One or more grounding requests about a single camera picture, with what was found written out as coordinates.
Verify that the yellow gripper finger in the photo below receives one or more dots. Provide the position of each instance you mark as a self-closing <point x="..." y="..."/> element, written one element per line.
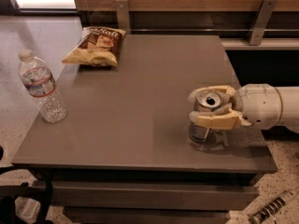
<point x="232" y="119"/>
<point x="221" y="88"/>

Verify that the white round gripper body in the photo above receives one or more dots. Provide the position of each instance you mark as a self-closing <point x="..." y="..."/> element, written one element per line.
<point x="259" y="105"/>

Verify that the silver blue redbull can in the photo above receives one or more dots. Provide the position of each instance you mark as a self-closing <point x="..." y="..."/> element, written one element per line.
<point x="205" y="102"/>

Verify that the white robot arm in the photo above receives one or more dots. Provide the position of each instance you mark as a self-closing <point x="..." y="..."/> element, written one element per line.
<point x="290" y="107"/>

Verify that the brown chip bag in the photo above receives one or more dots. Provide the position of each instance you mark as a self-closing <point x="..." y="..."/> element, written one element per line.
<point x="98" y="46"/>

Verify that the striped tube on floor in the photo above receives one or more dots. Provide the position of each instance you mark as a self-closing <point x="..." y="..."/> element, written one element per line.
<point x="273" y="207"/>

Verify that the grey table drawer unit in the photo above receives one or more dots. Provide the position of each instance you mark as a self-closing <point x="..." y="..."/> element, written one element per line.
<point x="112" y="197"/>

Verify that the clear plastic water bottle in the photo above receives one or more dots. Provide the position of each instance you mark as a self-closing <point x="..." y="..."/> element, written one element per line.
<point x="38" y="80"/>

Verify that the right metal wall bracket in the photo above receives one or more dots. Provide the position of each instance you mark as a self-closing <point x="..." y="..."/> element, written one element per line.
<point x="263" y="16"/>

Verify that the metal wall bracket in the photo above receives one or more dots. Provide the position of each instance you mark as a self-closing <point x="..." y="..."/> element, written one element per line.
<point x="123" y="15"/>
<point x="263" y="16"/>

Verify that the left metal wall bracket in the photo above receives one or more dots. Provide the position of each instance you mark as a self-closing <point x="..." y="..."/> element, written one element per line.
<point x="123" y="15"/>

